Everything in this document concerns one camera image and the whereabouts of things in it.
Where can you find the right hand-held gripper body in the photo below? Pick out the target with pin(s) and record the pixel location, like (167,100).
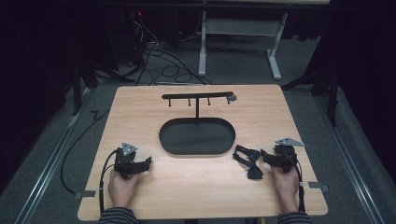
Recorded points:
(288,154)

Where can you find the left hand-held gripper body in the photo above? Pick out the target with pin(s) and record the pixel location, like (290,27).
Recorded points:
(125,158)

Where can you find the black bow tie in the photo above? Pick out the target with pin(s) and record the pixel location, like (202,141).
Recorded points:
(251,161)

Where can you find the black hook rack with tray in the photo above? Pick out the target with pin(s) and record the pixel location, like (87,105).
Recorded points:
(196,137)

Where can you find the person's right hand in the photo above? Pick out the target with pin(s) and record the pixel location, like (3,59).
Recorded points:
(285,186)

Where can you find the person's left hand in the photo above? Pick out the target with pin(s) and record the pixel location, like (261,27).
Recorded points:
(122,189)

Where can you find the black metal stand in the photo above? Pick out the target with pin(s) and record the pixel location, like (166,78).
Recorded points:
(330,81)
(81,74)

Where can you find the grey table edge bracket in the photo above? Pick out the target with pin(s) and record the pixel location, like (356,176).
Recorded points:
(317,185)
(84,194)

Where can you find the metal floor rail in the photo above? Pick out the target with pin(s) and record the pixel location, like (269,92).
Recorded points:
(46,168)
(348,161)

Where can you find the white metal table frame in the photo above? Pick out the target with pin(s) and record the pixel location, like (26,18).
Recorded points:
(239,27)

